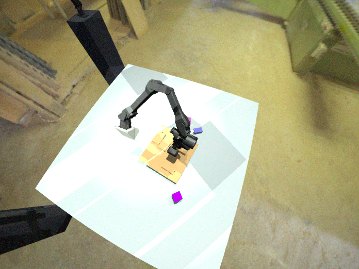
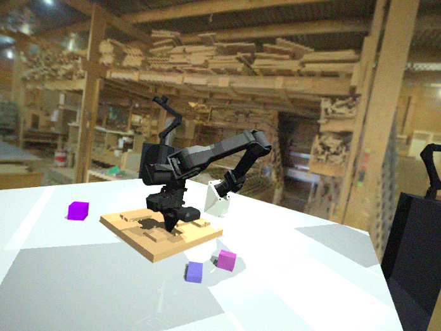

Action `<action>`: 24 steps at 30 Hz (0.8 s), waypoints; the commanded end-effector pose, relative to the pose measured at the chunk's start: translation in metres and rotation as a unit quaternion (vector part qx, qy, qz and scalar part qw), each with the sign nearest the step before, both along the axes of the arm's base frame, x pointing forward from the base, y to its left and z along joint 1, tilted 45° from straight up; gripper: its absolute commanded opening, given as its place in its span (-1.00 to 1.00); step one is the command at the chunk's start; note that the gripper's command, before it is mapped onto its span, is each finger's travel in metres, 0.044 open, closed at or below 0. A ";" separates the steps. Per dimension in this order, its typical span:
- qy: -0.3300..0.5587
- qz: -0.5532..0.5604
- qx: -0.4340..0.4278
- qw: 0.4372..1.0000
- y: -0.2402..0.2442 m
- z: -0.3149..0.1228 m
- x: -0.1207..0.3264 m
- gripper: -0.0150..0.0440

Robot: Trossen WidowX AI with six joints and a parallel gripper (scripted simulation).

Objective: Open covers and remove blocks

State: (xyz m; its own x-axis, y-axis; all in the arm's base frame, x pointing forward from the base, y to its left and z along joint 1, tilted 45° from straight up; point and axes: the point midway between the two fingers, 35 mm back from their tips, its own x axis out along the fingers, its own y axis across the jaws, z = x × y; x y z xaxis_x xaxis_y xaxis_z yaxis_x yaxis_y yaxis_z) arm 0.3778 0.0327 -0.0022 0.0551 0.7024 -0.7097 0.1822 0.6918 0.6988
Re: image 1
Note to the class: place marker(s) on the purple cube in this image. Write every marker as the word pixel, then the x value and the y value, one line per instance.
pixel 177 196

